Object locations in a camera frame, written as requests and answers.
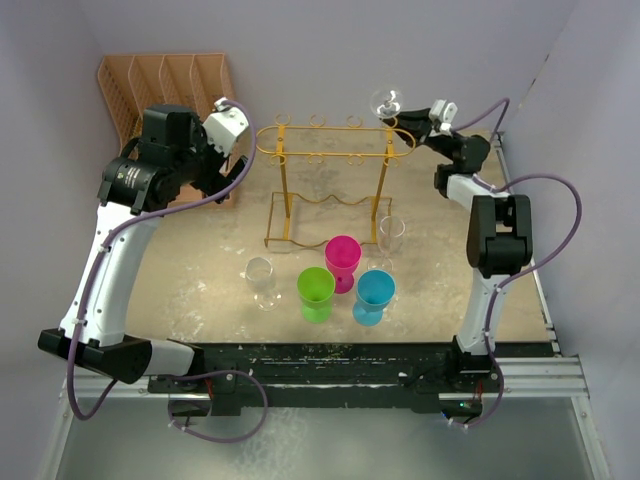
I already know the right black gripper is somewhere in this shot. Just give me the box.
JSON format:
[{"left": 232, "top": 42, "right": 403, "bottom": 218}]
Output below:
[{"left": 382, "top": 109, "right": 462, "bottom": 161}]

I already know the tall clear flute glass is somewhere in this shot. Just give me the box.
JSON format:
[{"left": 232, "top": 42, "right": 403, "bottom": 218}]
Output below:
[{"left": 369, "top": 87, "right": 404, "bottom": 120}]

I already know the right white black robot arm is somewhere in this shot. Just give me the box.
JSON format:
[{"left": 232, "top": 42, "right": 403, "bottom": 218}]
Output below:
[{"left": 382, "top": 100, "right": 533, "bottom": 391}]

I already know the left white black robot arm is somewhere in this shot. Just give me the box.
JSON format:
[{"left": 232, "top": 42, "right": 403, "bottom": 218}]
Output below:
[{"left": 37, "top": 98, "right": 255, "bottom": 392}]

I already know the short clear wine glass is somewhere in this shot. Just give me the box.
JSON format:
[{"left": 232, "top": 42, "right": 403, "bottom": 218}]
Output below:
[{"left": 245, "top": 257, "right": 281, "bottom": 311}]

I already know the peach plastic file organizer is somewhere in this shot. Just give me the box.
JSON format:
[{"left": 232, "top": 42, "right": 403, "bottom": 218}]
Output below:
[{"left": 98, "top": 53, "right": 251, "bottom": 216}]

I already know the pink plastic goblet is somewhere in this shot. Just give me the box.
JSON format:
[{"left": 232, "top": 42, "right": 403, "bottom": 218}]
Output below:
[{"left": 324, "top": 235, "right": 362, "bottom": 294}]

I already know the green plastic goblet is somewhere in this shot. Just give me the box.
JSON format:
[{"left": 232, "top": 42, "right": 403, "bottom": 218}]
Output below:
[{"left": 297, "top": 267, "right": 336, "bottom": 324}]

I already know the blue plastic goblet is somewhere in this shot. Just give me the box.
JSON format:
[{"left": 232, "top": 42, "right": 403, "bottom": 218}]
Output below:
[{"left": 352, "top": 269, "right": 396, "bottom": 327}]

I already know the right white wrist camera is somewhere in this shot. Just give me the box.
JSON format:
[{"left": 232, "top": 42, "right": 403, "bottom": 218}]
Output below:
[{"left": 429, "top": 99, "right": 458, "bottom": 134}]

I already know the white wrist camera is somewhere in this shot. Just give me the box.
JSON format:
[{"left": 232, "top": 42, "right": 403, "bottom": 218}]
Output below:
[
  {"left": 429, "top": 99, "right": 458, "bottom": 134},
  {"left": 202, "top": 97, "right": 250, "bottom": 157}
]

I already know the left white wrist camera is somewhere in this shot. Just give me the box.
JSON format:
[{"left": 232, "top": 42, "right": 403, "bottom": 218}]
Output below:
[{"left": 202, "top": 97, "right": 250, "bottom": 157}]

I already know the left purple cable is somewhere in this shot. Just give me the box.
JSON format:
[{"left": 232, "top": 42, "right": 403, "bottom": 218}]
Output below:
[{"left": 64, "top": 99, "right": 259, "bottom": 421}]

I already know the gold wire glass rack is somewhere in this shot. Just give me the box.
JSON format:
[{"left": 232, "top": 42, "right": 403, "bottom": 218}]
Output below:
[{"left": 256, "top": 116, "right": 418, "bottom": 249}]

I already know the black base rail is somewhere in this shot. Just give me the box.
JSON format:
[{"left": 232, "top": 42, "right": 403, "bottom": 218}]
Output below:
[{"left": 148, "top": 343, "right": 500, "bottom": 415}]

